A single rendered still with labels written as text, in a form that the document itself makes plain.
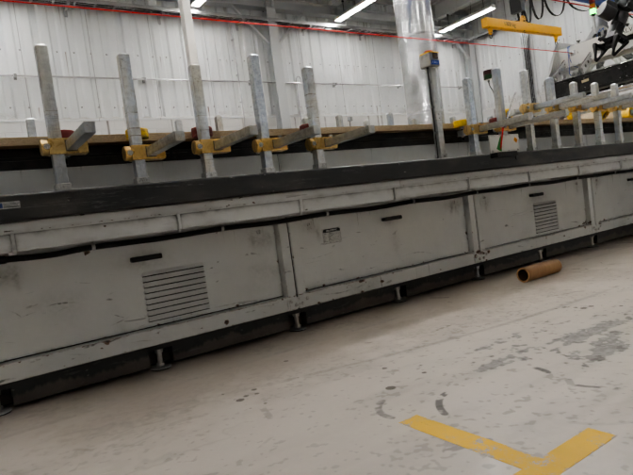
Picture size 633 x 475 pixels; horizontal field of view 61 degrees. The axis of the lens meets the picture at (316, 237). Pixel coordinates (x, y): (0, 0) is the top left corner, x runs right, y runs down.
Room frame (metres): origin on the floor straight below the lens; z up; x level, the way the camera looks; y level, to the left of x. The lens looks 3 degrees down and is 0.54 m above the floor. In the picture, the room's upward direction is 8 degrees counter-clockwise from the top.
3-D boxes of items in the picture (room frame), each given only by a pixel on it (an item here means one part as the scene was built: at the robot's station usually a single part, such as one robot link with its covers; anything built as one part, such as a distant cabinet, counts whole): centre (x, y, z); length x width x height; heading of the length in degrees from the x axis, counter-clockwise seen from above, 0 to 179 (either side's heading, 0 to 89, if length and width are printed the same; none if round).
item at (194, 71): (1.99, 0.36, 0.88); 0.04 x 0.04 x 0.48; 34
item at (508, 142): (2.92, -1.08, 0.75); 0.26 x 0.01 x 0.10; 124
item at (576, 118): (3.38, -1.72, 0.87); 0.04 x 0.04 x 0.48; 34
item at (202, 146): (2.00, 0.34, 0.82); 0.14 x 0.06 x 0.05; 124
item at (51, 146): (1.72, 0.76, 0.84); 0.14 x 0.06 x 0.05; 124
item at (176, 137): (1.79, 0.48, 0.80); 0.43 x 0.03 x 0.04; 34
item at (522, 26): (7.55, -3.25, 2.65); 1.71 x 0.09 x 0.32; 124
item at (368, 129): (2.21, -0.14, 0.80); 0.43 x 0.03 x 0.04; 34
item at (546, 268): (2.91, -1.19, 0.04); 0.30 x 0.08 x 0.08; 124
